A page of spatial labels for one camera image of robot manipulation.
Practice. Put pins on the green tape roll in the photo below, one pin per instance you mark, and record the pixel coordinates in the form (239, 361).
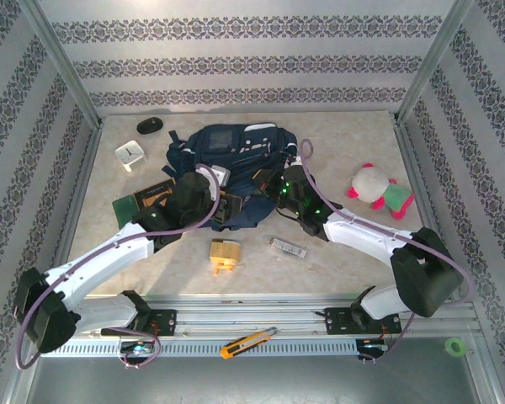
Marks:
(449, 346)

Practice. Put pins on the navy blue backpack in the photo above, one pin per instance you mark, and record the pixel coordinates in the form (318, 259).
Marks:
(235, 155)

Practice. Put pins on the orange utility knife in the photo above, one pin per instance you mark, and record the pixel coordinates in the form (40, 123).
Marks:
(246, 343)

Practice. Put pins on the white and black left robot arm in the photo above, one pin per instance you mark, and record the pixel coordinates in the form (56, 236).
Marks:
(122, 254)

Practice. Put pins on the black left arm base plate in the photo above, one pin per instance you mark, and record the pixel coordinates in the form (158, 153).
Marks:
(164, 322)

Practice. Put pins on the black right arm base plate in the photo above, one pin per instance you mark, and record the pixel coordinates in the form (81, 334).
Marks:
(336, 322)

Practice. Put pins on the small white desk clock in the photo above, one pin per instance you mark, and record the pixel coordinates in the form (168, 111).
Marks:
(129, 153)

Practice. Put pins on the yellow pencil sharpener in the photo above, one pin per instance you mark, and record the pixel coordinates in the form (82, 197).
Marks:
(224, 252)

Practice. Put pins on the aluminium frame post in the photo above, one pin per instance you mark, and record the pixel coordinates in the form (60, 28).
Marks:
(61, 63)
(433, 63)

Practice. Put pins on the white pink green plush toy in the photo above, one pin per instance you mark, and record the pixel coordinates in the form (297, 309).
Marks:
(372, 185)

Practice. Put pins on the black computer mouse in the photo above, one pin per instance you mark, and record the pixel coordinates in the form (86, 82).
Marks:
(149, 126)

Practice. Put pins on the aluminium mounting rail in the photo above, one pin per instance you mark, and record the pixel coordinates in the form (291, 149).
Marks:
(252, 315)

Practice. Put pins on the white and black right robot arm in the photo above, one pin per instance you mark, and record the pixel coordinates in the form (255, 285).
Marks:
(362, 235)

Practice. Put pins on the aluminium side rail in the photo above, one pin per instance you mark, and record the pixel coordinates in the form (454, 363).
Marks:
(409, 151)
(89, 160)

